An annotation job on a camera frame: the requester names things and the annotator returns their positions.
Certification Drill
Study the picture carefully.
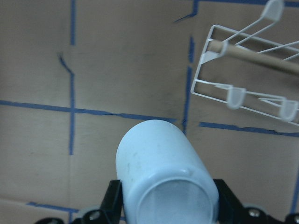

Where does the white wire cup rack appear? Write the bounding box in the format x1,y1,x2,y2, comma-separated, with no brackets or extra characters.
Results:
190,0,299,131

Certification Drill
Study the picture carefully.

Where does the light blue plastic cup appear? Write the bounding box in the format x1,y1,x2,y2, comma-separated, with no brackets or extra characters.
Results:
115,120,219,224

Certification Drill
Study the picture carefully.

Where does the wooden rack dowel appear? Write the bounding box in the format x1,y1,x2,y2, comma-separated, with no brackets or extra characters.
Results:
207,40,299,76

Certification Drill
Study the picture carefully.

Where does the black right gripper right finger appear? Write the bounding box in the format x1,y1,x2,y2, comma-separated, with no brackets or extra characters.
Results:
214,179,244,222

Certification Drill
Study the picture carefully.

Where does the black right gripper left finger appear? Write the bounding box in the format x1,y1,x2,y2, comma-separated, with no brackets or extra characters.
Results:
100,180,123,224

